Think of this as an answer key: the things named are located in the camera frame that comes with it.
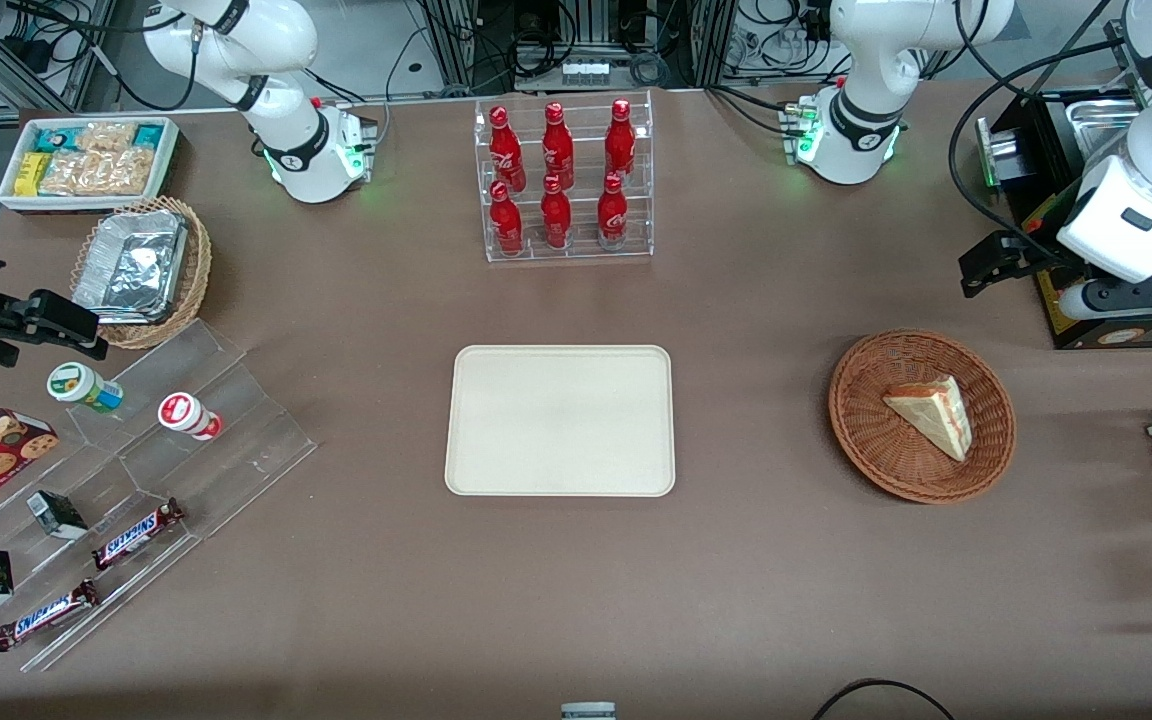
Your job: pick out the clear bag of crackers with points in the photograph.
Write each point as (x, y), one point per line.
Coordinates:
(101, 170)

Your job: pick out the teal snack pack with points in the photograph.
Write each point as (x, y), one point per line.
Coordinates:
(58, 138)

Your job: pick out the light wicker basket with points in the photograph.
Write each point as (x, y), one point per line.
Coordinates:
(198, 270)

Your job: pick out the yellow snack pack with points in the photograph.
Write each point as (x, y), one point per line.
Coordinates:
(31, 173)

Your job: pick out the aluminium frame rack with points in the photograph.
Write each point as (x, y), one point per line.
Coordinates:
(451, 45)

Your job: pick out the clear acrylic bottle rack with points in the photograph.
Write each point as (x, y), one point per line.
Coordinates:
(566, 250)

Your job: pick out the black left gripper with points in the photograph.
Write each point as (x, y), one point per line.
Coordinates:
(1034, 252)

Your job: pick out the green lidded yoghurt cup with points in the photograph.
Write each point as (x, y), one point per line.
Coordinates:
(81, 386)

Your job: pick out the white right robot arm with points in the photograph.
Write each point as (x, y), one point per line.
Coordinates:
(298, 150)

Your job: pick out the small black box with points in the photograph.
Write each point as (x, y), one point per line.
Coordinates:
(56, 515)

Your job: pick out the white plastic snack bin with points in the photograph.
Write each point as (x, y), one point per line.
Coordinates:
(171, 165)

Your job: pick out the beige plastic tray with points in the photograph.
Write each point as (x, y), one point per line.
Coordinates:
(560, 420)

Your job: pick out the Snickers chocolate bar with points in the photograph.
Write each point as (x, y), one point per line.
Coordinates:
(46, 615)
(136, 535)

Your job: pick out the clear acrylic stepped stand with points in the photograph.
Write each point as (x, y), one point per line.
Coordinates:
(236, 470)

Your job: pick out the aluminium foil container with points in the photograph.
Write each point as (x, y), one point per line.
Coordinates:
(131, 265)

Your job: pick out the red lidded yoghurt cup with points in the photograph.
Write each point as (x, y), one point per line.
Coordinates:
(186, 414)

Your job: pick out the grey device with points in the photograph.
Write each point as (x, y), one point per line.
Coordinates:
(588, 711)

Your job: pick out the white power strip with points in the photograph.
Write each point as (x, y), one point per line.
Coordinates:
(584, 72)

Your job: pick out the brown wicker basket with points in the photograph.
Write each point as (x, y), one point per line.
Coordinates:
(866, 440)

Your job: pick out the black appliance with metal tray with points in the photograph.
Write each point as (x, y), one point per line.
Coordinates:
(1046, 170)

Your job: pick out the red cola bottle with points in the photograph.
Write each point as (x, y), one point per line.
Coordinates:
(507, 155)
(557, 150)
(620, 145)
(506, 225)
(556, 220)
(613, 215)

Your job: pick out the triangular wrapped sandwich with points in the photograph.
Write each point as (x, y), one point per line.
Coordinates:
(936, 412)

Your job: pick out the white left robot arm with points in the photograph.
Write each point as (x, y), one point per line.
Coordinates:
(866, 120)

